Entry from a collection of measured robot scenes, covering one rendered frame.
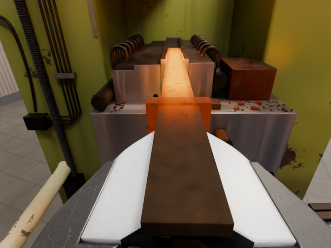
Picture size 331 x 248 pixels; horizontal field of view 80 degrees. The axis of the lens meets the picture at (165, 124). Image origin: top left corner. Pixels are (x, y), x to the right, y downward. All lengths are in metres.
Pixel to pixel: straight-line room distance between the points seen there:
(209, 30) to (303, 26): 0.38
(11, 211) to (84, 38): 1.33
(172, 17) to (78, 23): 0.41
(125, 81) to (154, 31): 0.48
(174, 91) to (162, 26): 0.70
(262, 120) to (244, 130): 0.04
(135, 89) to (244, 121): 0.22
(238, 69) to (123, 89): 0.23
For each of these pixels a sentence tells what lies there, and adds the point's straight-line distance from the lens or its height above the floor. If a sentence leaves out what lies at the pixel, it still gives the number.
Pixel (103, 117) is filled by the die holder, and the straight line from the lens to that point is 0.39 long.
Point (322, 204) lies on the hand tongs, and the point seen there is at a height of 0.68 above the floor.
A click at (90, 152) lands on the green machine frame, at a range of 0.72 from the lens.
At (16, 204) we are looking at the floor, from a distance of 1.71.
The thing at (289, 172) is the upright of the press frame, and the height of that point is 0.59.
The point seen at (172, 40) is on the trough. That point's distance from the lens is 0.79.
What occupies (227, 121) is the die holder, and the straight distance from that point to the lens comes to 0.39.
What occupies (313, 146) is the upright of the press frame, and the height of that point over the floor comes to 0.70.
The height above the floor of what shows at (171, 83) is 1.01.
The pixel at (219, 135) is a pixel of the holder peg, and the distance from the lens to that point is 0.37.
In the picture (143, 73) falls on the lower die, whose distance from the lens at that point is 0.41.
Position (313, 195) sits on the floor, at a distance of 1.73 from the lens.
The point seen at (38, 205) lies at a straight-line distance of 0.66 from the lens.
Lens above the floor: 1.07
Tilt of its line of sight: 29 degrees down
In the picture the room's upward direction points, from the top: 1 degrees counter-clockwise
